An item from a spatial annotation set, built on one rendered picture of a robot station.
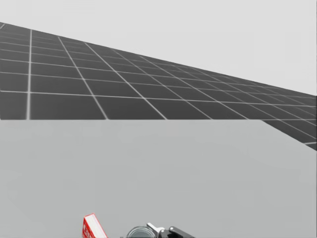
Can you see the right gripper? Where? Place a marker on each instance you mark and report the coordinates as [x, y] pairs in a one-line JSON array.
[[177, 233]]

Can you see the red and white carton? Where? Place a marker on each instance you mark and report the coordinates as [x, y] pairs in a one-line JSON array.
[[92, 226]]

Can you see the blue flat can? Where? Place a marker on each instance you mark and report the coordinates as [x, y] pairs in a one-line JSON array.
[[140, 233]]

